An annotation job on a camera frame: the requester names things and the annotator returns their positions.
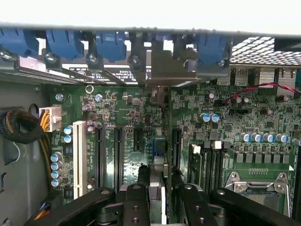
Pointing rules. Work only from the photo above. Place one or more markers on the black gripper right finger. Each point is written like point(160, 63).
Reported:
point(197, 207)

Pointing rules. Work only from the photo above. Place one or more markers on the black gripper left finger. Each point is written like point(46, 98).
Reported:
point(136, 202)

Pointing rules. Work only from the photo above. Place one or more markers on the short black expansion slot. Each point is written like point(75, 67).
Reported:
point(138, 141)

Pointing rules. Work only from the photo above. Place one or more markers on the white expansion slot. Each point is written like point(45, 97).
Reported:
point(80, 160)

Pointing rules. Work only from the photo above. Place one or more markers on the metal slot cover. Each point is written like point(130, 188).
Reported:
point(30, 63)

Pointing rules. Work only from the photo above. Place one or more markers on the metal cpu socket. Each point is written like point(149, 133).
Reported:
point(256, 184)

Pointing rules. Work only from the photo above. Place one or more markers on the blue-top capacitor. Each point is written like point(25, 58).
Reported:
point(282, 138)
point(56, 166)
point(296, 141)
point(68, 130)
point(255, 137)
point(56, 174)
point(67, 139)
point(56, 182)
point(56, 157)
point(268, 137)
point(215, 117)
point(244, 137)
point(205, 117)

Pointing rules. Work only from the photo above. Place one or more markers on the green motherboard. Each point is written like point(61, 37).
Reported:
point(131, 103)

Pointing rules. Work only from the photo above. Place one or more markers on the white power connector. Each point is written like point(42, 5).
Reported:
point(55, 117)

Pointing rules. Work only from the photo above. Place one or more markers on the grey metal pc case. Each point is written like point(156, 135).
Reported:
point(21, 164)

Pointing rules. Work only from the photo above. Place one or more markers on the white printed label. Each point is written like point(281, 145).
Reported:
point(117, 73)

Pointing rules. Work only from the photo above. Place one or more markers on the blue card retention latch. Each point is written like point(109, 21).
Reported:
point(210, 50)
point(16, 42)
point(110, 46)
point(63, 43)

